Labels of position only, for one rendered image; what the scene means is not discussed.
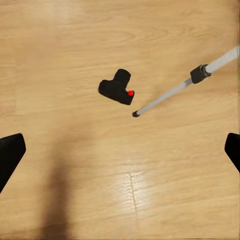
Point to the digital camera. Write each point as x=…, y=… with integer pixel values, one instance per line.
x=116, y=89

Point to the camera tripod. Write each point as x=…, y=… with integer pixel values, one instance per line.
x=197, y=75

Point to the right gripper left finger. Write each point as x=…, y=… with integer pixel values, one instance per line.
x=12, y=149

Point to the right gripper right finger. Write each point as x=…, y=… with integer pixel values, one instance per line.
x=232, y=148

